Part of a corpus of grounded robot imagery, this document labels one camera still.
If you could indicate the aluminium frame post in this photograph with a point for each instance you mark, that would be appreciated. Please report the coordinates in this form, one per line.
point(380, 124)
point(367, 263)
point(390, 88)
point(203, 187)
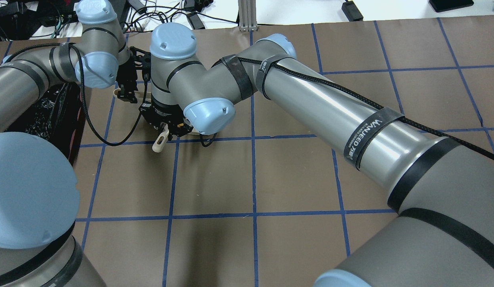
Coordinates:
point(247, 15)

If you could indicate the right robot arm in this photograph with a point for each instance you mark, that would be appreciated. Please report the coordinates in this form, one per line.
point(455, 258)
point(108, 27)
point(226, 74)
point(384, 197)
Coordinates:
point(441, 187)

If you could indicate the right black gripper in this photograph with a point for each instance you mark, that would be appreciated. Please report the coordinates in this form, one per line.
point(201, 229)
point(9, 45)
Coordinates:
point(164, 116)

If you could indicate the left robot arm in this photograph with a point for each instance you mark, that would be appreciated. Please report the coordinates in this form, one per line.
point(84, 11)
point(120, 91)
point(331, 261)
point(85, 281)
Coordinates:
point(42, 95)

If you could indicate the cream plastic dustpan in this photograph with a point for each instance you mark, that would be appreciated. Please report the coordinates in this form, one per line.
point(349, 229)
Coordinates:
point(140, 116)

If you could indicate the black power adapter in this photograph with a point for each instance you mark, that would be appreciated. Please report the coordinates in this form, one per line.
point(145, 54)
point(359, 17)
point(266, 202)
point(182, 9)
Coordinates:
point(351, 11)

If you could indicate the cream hand brush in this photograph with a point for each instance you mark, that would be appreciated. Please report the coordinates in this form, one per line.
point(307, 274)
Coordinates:
point(162, 139)

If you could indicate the black lined trash bin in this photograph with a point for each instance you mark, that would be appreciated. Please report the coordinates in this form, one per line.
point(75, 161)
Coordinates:
point(57, 117)

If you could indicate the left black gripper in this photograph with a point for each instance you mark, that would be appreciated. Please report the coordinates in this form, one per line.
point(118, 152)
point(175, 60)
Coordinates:
point(125, 79)

